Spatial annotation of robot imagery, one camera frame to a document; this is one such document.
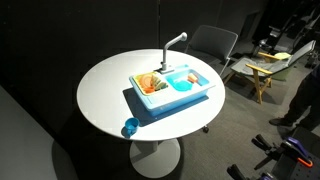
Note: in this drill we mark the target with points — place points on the blue plate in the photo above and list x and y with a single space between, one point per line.
183 85

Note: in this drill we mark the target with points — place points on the light blue toy sink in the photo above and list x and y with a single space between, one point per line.
169 98

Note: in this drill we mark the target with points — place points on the orange plate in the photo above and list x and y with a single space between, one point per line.
146 81

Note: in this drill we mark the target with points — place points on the yellow dish rack tray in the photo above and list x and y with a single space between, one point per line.
158 83

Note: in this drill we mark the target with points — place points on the orange sponge block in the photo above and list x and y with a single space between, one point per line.
192 78

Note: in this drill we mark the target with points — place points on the blue cup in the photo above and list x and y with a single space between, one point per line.
131 126

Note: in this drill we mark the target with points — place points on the round white table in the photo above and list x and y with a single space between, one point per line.
106 98

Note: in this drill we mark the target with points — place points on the white toy faucet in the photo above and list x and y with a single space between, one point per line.
165 67

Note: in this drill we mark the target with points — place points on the grey office chair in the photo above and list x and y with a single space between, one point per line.
213 46

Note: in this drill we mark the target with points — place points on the wooden folding chair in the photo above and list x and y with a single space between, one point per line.
260 73

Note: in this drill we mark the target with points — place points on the purple orange clamp tool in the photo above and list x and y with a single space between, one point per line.
290 147

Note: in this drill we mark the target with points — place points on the person in dark clothes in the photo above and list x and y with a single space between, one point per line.
307 96

